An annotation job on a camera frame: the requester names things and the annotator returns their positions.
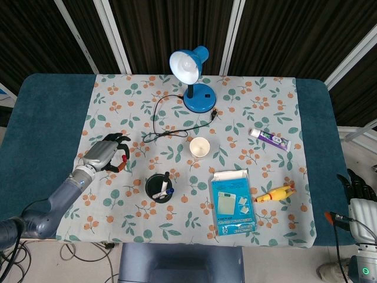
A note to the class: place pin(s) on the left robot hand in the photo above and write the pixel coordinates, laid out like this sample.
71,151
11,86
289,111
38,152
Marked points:
101,153

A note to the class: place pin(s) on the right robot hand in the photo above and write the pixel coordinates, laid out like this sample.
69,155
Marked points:
362,212

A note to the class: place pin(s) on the red cap marker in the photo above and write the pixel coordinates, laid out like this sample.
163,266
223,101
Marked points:
125,158

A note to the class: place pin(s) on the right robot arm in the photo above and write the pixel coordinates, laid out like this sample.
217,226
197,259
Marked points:
365,262

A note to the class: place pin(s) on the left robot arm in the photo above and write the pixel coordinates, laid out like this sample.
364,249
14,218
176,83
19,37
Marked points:
59,197

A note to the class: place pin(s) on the black mesh pen holder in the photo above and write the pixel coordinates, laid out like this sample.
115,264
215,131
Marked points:
153,184

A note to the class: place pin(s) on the black cap marker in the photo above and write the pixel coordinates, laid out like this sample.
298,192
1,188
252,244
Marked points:
165,183

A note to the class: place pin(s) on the blue cap marker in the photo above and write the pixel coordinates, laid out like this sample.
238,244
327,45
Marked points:
168,191

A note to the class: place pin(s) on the teal table cover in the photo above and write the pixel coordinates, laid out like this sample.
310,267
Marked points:
50,118

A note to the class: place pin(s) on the white crumpled cloth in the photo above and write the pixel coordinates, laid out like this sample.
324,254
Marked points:
331,271

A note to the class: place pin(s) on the yellow rubber chicken toy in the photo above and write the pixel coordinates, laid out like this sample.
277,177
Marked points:
275,194

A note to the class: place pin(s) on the white paper cup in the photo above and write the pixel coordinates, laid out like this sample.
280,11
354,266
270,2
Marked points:
199,147

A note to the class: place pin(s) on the floral printed tablecloth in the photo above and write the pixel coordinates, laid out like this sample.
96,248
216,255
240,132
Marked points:
188,218

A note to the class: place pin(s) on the blue desk lamp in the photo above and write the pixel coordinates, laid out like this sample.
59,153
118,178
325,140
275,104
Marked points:
200,100

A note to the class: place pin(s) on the purple toothpaste tube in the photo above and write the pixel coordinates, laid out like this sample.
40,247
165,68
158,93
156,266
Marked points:
272,138

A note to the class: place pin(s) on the blue scale cardboard box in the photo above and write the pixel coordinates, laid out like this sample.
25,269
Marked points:
232,206

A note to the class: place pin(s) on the grey blue robot torso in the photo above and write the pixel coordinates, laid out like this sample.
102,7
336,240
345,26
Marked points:
182,262

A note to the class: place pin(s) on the white metal floor frame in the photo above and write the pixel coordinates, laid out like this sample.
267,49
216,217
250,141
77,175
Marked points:
356,132

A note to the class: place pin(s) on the white frame post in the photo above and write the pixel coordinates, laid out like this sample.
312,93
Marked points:
350,63
78,36
232,36
113,36

